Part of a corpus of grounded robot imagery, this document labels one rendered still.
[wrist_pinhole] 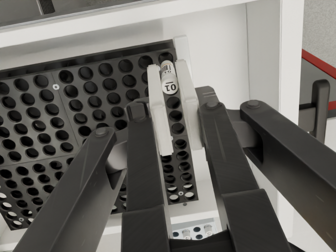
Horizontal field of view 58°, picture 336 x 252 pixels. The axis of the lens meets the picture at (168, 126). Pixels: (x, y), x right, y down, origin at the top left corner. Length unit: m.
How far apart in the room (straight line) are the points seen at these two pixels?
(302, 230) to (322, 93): 0.40
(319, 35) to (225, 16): 1.03
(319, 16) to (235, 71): 1.00
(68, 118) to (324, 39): 1.18
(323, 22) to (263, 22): 1.06
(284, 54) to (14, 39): 0.22
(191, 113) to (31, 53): 0.24
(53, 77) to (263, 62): 0.19
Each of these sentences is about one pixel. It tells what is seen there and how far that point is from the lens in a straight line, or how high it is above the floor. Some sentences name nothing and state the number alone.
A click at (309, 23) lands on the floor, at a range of 1.32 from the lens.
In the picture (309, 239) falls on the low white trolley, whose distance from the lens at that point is 0.70.
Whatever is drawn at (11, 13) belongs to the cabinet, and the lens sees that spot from 0.57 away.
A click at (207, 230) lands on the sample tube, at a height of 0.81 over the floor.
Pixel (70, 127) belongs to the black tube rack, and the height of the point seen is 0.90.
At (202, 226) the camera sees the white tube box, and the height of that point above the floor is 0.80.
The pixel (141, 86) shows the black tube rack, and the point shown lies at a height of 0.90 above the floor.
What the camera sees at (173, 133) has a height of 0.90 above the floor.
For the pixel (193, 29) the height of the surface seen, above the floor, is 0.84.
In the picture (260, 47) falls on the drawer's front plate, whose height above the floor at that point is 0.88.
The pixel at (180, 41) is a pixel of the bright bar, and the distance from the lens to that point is 0.32.
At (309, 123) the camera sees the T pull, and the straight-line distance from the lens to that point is 0.32.
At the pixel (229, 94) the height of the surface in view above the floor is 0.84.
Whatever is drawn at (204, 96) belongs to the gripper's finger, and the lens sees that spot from 0.17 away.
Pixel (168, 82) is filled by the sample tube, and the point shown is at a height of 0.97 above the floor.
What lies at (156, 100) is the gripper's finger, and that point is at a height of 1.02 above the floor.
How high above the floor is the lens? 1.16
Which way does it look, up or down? 61 degrees down
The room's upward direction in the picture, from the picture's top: 174 degrees clockwise
